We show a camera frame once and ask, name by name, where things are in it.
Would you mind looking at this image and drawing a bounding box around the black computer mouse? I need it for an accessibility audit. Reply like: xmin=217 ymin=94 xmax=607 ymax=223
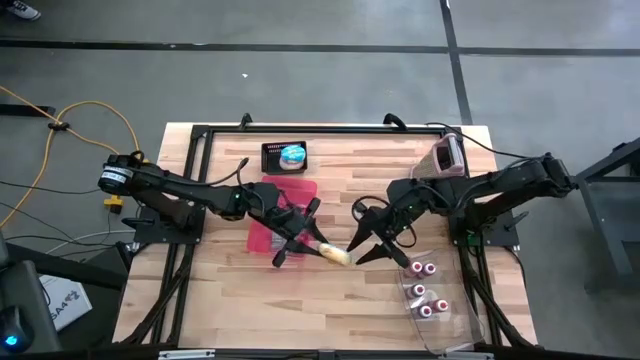
xmin=0 ymin=304 xmax=36 ymax=354

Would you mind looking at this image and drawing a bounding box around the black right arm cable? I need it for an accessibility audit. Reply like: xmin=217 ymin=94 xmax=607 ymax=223
xmin=425 ymin=121 xmax=544 ymax=161

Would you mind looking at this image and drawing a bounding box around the white floor cable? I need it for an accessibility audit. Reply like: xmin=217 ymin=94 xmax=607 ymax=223
xmin=44 ymin=228 xmax=126 ymax=255

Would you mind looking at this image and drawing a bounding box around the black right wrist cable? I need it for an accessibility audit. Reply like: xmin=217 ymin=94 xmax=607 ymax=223
xmin=351 ymin=195 xmax=391 ymax=224

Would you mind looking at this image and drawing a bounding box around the person's shoe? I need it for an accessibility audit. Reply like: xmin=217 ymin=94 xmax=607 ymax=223
xmin=0 ymin=0 xmax=42 ymax=22

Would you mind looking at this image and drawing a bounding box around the metal box grater pink handle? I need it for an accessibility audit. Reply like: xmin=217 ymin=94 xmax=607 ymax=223
xmin=409 ymin=132 xmax=466 ymax=181

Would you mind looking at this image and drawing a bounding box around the pink translucent plastic bin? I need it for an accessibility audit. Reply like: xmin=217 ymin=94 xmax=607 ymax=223
xmin=246 ymin=174 xmax=319 ymax=256

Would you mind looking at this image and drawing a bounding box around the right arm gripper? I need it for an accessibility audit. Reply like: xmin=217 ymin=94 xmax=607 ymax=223
xmin=347 ymin=203 xmax=424 ymax=270

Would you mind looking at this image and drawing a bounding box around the black side desk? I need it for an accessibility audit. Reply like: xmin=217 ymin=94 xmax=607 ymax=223
xmin=0 ymin=227 xmax=129 ymax=360

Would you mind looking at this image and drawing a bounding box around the black metal side table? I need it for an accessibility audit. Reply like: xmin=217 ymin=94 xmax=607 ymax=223
xmin=549 ymin=135 xmax=640 ymax=296

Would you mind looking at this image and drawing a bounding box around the blue frosted donut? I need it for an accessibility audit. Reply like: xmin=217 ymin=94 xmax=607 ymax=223
xmin=278 ymin=144 xmax=308 ymax=170
xmin=318 ymin=242 xmax=355 ymax=267

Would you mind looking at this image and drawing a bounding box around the black aluminium table frame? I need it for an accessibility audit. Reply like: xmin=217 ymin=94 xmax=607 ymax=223
xmin=112 ymin=112 xmax=539 ymax=351

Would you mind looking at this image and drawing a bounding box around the yellow floor cable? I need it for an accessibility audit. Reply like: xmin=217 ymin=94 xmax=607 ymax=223
xmin=0 ymin=84 xmax=150 ymax=229

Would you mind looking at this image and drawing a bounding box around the black mesh basket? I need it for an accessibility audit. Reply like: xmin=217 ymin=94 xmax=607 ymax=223
xmin=259 ymin=140 xmax=309 ymax=176

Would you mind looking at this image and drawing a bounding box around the silver metal bracket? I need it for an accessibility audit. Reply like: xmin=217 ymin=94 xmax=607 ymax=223
xmin=157 ymin=348 xmax=216 ymax=360
xmin=437 ymin=351 xmax=494 ymax=360

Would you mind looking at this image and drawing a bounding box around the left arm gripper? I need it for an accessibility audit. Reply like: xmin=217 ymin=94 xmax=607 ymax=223
xmin=269 ymin=197 xmax=332 ymax=269

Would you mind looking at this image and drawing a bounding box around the clear plastic container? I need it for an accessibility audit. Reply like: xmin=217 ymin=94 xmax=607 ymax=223
xmin=397 ymin=247 xmax=485 ymax=355

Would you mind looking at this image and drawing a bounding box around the white printed cardboard box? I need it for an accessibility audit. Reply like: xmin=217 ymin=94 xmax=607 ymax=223
xmin=39 ymin=273 xmax=94 ymax=332

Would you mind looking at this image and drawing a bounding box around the yellow power plug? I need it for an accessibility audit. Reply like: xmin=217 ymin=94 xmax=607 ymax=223
xmin=103 ymin=193 xmax=125 ymax=214

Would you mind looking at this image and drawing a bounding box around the black stand foot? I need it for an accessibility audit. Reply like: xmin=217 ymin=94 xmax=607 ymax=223
xmin=0 ymin=103 xmax=56 ymax=118

